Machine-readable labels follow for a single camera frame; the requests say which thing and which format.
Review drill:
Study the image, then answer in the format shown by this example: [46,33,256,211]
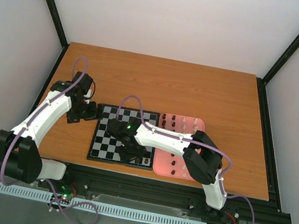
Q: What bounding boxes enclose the black aluminium frame rail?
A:
[53,164,292,224]

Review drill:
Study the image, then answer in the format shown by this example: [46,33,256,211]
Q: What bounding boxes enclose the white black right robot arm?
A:
[106,118,232,210]

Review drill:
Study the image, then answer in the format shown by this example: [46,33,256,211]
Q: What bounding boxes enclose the black white chess board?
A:
[87,104,159,170]

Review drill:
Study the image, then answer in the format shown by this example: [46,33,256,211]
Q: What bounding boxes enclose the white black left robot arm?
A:
[0,72,103,191]

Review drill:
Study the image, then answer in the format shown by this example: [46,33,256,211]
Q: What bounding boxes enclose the light blue cable duct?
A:
[0,183,206,224]

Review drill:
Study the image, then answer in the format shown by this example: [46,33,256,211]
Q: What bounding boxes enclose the pink plastic tray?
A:
[153,113,205,181]

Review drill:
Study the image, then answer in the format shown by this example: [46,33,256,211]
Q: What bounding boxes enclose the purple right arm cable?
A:
[97,93,274,224]

